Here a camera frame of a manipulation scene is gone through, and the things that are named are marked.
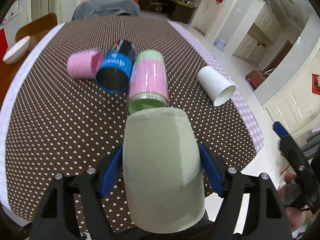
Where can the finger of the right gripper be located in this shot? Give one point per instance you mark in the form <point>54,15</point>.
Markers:
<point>304,189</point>

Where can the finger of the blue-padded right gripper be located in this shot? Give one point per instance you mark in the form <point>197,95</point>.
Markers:
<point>266,216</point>

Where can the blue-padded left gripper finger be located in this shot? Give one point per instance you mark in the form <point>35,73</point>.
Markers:
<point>56,214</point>

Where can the pale green cup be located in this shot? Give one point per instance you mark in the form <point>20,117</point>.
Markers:
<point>162,171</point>

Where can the white paper cup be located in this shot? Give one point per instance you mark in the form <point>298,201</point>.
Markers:
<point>218,88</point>

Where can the pink green clear-wrapped cup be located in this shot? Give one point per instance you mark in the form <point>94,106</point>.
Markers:
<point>148,86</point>

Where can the person's right hand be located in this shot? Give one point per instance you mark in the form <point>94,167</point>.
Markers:
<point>295,216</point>

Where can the brown polka dot tablecloth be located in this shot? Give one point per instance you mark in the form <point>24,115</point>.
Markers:
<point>51,123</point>

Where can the white cabinet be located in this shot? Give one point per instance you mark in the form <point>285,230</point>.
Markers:
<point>259,36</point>

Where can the light blue bin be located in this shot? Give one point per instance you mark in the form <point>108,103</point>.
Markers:
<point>219,44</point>

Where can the blue and black can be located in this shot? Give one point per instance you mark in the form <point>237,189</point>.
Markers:
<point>115,71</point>

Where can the white ceramic bowl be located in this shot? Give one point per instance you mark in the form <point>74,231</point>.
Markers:
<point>17,51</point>

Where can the dark wooden desk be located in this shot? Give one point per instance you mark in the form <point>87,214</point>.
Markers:
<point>175,10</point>

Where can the red tote bag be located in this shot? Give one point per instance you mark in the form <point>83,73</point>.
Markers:
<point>3,44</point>

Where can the wooden chair far side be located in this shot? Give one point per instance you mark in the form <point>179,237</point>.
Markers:
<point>46,22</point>

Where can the wooden desk chair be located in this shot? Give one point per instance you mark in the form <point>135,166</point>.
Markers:
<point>156,5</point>

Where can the grey cloth covered chair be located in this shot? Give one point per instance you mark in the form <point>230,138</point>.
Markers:
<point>99,8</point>

